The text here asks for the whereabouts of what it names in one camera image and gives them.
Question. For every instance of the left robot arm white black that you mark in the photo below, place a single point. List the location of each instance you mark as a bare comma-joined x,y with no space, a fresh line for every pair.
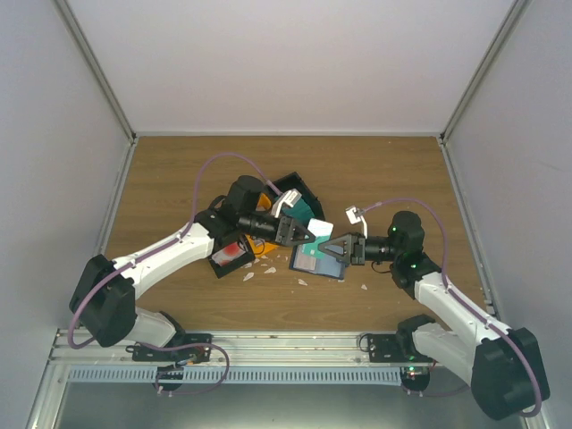
104,301

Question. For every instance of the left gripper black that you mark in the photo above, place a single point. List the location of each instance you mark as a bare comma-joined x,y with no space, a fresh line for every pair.
285,231

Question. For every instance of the slotted cable duct grey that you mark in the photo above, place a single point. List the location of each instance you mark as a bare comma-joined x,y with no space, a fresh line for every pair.
241,375

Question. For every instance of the black bin with red cards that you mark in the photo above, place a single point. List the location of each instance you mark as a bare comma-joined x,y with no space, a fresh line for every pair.
221,271

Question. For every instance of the orange bin with cards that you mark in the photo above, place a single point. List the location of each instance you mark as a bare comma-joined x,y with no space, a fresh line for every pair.
260,228

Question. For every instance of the teal vip card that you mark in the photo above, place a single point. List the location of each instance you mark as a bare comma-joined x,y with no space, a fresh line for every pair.
322,231

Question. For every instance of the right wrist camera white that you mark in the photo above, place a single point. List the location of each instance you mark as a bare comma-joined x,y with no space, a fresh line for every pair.
356,215

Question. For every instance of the navy blue card holder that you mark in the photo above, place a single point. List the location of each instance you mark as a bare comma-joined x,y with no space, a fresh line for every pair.
327,267

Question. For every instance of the teal card stack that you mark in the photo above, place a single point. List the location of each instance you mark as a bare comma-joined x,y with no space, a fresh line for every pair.
302,212

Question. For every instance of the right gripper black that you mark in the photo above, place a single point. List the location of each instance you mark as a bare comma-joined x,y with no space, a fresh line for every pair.
354,249

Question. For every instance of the black bin with teal cards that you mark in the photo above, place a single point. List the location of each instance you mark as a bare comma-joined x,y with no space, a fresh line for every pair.
294,181

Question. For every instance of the aluminium rail frame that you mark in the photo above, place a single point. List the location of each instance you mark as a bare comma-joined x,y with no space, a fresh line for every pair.
245,348

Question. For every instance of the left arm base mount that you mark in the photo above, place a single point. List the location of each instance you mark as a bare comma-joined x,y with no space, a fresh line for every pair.
193,348

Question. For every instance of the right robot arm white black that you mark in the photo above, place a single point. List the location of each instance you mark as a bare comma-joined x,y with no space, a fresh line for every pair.
502,366

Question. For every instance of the red white card stack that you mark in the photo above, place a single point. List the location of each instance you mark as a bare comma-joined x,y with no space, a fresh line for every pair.
228,254

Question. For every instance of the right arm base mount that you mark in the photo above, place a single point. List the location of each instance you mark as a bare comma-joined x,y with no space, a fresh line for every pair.
385,348

